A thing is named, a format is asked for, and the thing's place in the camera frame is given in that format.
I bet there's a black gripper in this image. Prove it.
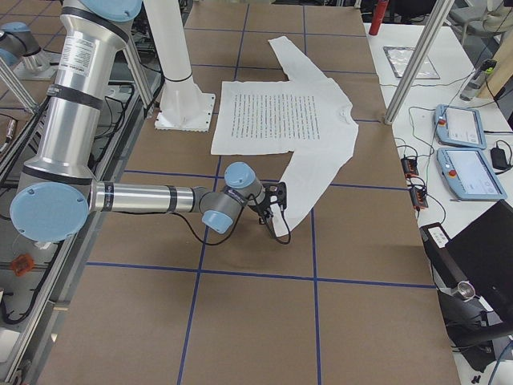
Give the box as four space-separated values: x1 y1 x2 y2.
256 182 287 225

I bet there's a white long-sleeve printed shirt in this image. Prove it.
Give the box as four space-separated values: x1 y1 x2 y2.
211 36 358 237

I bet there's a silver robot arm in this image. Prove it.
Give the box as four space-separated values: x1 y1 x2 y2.
10 1 287 242

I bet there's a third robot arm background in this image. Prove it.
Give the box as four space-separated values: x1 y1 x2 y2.
1 22 60 80

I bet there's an upper orange black adapter box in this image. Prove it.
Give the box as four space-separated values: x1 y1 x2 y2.
401 156 419 179

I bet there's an orange black adapter box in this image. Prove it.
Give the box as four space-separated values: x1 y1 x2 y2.
401 156 419 179
409 185 429 211

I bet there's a lower orange black adapter box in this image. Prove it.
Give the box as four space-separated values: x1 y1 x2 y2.
409 185 429 211

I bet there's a lower blue teach pendant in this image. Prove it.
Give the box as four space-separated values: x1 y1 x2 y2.
436 148 507 201

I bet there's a blue teach pendant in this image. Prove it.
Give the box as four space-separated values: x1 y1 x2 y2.
434 104 487 149
436 148 507 201

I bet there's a silver foil tray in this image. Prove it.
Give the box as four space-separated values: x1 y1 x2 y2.
382 45 440 79

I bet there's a silver metal cup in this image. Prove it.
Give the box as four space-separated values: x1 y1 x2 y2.
454 281 476 302

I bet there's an upper blue teach pendant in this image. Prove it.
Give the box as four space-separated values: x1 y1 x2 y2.
434 104 487 149

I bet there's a black laptop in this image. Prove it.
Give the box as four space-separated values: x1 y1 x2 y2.
447 200 512 321

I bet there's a red bottle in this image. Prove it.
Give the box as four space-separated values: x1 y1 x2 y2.
369 0 389 36

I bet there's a black power adapter brick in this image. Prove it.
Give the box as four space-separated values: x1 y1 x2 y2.
491 147 510 171

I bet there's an orange plastic part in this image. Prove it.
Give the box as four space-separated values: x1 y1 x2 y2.
10 253 35 277

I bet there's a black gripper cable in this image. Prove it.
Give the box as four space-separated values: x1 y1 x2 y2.
172 194 292 245

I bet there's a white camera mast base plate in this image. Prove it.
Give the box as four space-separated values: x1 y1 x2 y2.
155 93 216 132

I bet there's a white camera mast column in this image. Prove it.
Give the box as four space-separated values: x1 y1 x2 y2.
142 0 200 124

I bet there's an aluminium frame post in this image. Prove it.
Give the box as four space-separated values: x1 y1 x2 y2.
383 0 454 125

